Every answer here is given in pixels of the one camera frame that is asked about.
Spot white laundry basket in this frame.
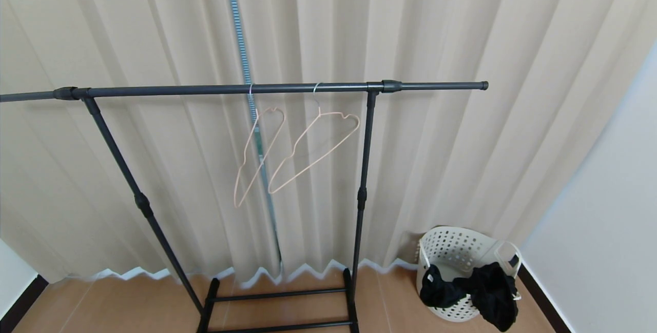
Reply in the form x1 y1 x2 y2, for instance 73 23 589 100
415 226 523 322

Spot beige curtain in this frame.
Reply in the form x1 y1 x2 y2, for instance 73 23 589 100
0 0 657 285

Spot black shorts with white cord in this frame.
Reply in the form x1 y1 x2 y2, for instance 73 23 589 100
454 262 520 332

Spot black garment with white label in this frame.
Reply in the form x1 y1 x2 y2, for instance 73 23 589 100
420 264 470 309

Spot pink clothes hanger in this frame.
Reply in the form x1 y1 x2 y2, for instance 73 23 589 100
267 84 361 195
234 85 286 209

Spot black clothes rack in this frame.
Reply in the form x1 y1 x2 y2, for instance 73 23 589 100
0 80 489 333

